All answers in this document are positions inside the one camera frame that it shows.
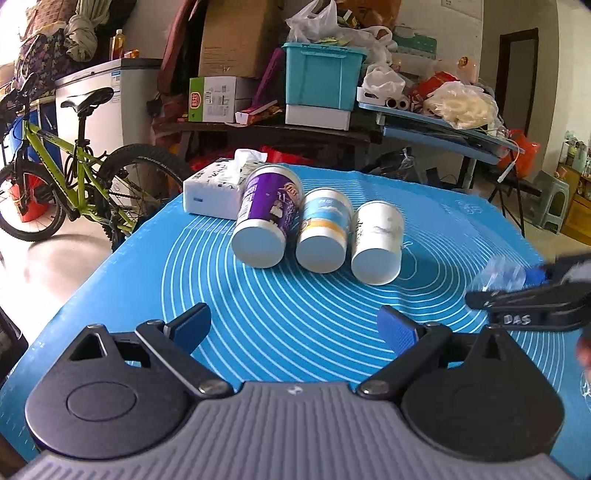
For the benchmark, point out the yellow wooden cabinet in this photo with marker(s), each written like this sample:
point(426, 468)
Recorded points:
point(577, 222)

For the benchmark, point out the white bag of rings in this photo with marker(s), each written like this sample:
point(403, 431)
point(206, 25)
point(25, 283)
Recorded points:
point(463, 106)

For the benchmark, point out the green white carton box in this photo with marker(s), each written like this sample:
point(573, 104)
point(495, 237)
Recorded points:
point(216, 99)

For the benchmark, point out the white floral paper cup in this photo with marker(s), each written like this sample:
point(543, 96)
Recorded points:
point(377, 243)

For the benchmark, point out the white plastic bag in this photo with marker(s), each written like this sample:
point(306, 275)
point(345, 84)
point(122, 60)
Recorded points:
point(311, 23)

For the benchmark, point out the white tissue pack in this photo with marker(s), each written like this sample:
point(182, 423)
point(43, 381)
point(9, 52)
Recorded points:
point(216, 190)

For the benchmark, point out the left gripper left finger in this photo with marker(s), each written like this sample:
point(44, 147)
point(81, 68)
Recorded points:
point(172, 344)

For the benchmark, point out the dark wooden table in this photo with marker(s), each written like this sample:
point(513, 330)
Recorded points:
point(200, 138)

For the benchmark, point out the white foam box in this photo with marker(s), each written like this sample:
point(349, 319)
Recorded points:
point(318, 117)

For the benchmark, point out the orange plastic bag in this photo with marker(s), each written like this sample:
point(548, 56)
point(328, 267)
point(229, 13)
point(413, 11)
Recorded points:
point(525, 158)

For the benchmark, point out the large brown cardboard box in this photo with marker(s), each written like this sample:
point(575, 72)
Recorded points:
point(239, 37)

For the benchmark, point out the white chest freezer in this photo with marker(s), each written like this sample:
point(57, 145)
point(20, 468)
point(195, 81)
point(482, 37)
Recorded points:
point(121, 121)

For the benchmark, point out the purple paper cup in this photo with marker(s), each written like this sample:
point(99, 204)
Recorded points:
point(270, 203)

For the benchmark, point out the teal plastic storage bin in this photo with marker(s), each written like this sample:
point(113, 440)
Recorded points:
point(319, 75)

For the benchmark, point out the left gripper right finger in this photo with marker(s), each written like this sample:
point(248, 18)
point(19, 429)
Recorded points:
point(419, 349)

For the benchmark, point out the blue folding desk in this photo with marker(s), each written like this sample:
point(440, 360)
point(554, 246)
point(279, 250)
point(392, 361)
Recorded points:
point(473, 145)

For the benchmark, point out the green bicycle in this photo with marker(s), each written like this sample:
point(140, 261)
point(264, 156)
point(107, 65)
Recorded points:
point(50, 180)

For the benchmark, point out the green plastic stool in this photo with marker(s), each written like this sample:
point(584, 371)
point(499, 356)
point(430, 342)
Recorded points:
point(549, 210)

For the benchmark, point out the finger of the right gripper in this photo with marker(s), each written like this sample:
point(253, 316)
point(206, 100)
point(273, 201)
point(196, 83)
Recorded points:
point(538, 275)
point(529, 298)

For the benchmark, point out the blue silicone baking mat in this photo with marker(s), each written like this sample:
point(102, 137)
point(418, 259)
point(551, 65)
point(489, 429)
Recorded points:
point(89, 401)

